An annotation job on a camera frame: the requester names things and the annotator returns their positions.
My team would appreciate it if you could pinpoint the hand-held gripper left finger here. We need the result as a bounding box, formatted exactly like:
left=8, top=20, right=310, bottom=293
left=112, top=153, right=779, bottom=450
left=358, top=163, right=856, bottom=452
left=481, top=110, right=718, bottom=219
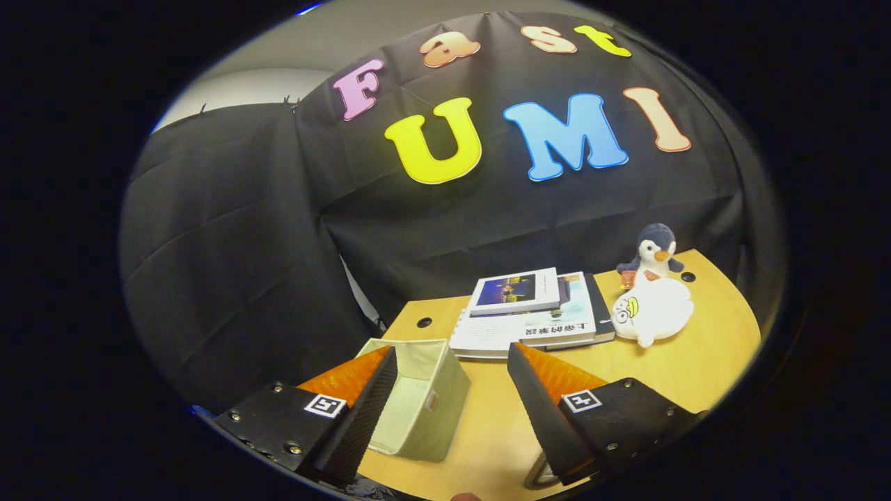
left=212, top=346, right=399, bottom=488

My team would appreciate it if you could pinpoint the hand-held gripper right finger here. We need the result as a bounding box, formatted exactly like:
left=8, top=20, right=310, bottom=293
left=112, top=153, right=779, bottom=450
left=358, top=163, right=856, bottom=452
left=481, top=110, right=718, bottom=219
left=507, top=342, right=700, bottom=488

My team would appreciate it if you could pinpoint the green fabric storage box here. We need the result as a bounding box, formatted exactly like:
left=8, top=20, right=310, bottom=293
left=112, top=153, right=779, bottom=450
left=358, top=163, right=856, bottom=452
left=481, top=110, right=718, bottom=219
left=355, top=337, right=473, bottom=463

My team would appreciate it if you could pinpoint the light blue cover book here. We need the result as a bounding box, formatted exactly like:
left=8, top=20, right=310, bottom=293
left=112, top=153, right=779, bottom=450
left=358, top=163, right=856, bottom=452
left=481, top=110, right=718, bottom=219
left=519, top=271, right=599, bottom=347

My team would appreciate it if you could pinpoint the white cover book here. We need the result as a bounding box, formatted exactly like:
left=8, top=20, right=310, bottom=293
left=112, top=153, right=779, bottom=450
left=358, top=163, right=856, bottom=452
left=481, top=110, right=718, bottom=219
left=449, top=308, right=530, bottom=361

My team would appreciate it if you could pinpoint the black cover book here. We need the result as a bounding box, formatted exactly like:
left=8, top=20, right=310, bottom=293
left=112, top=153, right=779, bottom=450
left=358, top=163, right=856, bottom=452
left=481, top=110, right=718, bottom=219
left=583, top=272, right=617, bottom=344

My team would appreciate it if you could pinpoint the small dark blue cover book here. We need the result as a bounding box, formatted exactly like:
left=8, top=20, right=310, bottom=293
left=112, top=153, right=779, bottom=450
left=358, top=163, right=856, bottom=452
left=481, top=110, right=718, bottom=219
left=468, top=268, right=562, bottom=318

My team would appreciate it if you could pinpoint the white round plush toy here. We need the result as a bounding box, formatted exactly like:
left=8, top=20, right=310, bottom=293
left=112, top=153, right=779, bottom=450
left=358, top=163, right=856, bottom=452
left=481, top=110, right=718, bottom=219
left=611, top=276, right=695, bottom=349

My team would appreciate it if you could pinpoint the penguin plush toy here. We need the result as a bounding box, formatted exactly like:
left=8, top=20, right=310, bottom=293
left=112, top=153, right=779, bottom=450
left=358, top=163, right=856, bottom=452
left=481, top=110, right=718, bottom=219
left=616, top=223, right=685, bottom=290

